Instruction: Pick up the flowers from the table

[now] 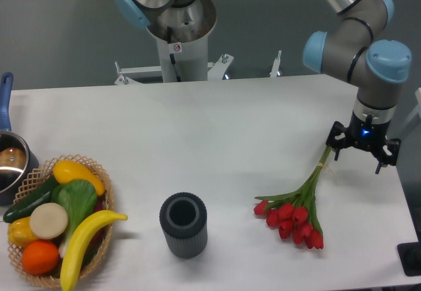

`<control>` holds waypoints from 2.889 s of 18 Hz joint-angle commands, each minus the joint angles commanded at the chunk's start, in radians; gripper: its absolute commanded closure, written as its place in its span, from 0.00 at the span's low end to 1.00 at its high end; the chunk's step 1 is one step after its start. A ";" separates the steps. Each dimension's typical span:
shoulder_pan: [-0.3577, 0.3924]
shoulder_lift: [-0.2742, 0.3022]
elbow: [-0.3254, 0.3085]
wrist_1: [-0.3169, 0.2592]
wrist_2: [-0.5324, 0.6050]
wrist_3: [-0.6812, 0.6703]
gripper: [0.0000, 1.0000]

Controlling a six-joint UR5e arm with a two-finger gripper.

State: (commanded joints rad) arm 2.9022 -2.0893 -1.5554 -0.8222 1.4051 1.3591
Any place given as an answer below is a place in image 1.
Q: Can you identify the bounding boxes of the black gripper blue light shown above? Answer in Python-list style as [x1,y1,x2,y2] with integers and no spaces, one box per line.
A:
[326,111,401,174]

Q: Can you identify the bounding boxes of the red tulip bouquet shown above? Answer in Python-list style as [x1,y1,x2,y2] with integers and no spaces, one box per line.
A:
[253,146,332,250]

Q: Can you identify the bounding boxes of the silver robot base column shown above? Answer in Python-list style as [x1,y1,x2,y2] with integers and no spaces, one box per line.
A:
[114,0,216,82]

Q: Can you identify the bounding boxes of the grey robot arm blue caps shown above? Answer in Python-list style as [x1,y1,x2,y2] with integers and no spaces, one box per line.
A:
[303,0,412,169]

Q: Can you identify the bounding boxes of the black device at table edge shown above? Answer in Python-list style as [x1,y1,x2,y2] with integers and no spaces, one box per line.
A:
[397,242,421,277]

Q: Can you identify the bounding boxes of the dark grey ribbed vase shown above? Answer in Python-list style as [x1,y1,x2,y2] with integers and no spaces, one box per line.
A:
[159,192,208,259]

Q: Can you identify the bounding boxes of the green plastic bok choy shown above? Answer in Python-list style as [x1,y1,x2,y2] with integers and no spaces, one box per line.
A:
[51,179,97,259]

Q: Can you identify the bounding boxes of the yellow plastic squash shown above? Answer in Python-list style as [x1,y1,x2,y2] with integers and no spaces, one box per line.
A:
[53,160,105,197]

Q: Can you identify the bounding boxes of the yellow plastic banana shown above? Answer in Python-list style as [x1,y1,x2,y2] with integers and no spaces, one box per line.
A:
[60,210,128,291]

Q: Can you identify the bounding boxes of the woven wicker basket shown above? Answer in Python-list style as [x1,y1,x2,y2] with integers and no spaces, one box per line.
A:
[8,154,114,288]

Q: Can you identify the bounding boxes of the beige round disc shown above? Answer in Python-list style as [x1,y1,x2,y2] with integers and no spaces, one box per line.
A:
[30,203,68,240]

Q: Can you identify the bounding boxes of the dark green plastic cucumber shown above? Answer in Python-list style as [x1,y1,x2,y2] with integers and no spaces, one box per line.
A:
[3,175,59,223]

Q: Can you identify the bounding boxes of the orange plastic orange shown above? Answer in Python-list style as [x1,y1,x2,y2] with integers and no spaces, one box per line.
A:
[21,240,59,275]

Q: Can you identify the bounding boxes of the yellow plastic bell pepper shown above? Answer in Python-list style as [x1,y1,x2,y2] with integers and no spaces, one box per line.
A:
[8,217,40,248]

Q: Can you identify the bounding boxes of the white metal mounting frame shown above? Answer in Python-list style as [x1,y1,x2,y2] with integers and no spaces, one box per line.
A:
[114,50,282,85]

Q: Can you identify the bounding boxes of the black cable on column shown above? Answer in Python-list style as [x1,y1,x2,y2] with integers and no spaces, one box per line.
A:
[166,26,182,82]

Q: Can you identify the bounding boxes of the steel pot blue handle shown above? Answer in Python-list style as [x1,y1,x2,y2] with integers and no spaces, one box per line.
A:
[1,72,39,206]

